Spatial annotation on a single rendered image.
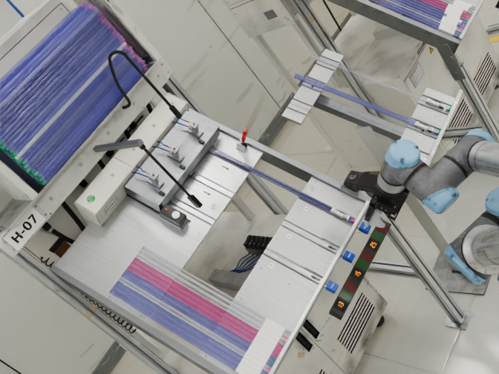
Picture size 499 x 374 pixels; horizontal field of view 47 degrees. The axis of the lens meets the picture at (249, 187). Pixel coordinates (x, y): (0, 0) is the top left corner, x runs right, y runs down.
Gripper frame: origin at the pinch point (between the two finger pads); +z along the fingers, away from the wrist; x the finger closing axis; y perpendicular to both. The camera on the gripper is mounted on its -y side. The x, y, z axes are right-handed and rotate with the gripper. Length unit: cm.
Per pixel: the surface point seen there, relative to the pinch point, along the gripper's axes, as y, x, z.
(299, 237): -15.7, -12.8, 9.9
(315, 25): -58, 81, 24
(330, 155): -48, 106, 148
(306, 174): -24.5, 8.0, 10.1
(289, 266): -13.7, -22.5, 9.9
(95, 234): -69, -44, 10
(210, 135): -57, 2, 4
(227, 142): -53, 5, 10
